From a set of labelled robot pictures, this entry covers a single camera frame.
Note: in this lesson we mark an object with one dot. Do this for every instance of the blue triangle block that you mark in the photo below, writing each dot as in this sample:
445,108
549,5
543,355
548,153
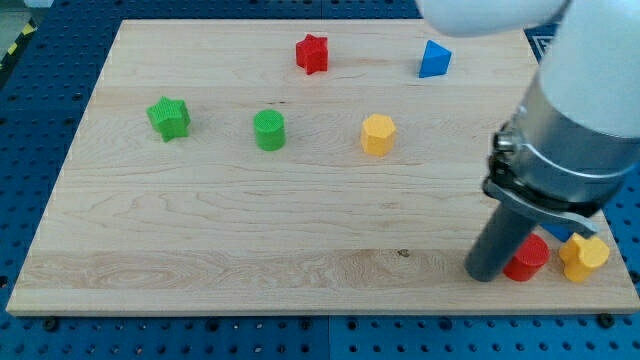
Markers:
435,60

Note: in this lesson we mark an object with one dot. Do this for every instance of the red cylinder block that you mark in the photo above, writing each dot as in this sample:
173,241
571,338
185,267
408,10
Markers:
532,255

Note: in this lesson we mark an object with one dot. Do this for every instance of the yellow hexagon block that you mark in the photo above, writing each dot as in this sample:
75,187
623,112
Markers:
378,135

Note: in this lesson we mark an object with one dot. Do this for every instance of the blue block behind arm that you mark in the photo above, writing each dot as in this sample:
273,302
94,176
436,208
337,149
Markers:
561,233

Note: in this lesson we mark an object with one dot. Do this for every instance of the yellow clover block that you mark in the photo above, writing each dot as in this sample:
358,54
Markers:
582,256

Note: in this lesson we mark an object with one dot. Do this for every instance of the green star block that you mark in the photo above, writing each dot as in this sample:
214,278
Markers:
170,118

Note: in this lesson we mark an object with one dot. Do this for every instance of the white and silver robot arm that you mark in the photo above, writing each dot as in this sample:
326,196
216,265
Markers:
574,137

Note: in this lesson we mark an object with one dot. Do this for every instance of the green cylinder block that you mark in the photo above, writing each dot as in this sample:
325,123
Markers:
269,129

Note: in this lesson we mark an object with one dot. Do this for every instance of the red star block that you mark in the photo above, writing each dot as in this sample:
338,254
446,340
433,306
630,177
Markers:
312,54

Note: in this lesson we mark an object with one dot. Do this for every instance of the wooden board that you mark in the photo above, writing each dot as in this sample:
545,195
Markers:
210,224

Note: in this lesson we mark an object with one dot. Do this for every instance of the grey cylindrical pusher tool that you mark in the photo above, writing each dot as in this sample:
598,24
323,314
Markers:
500,239

